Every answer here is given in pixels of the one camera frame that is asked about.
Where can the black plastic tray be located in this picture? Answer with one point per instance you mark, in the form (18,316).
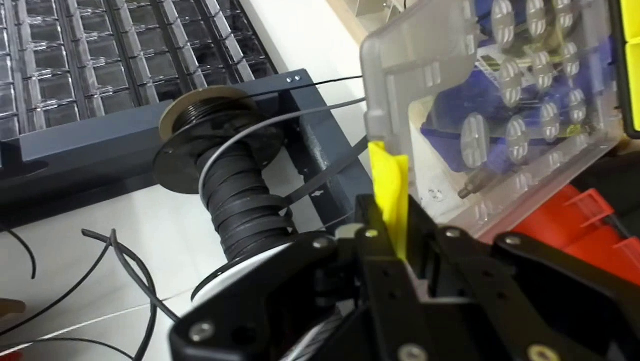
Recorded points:
(612,181)

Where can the dark grey spool stand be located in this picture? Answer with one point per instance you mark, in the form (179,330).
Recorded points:
(81,141)

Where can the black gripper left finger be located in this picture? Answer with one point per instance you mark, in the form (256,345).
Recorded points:
(267,302)

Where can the blue organiser case clear lid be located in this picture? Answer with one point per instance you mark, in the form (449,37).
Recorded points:
(427,60)

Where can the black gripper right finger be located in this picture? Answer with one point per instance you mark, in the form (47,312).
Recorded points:
(533,302)

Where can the red plastic case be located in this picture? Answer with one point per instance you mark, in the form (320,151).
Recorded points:
(566,221)

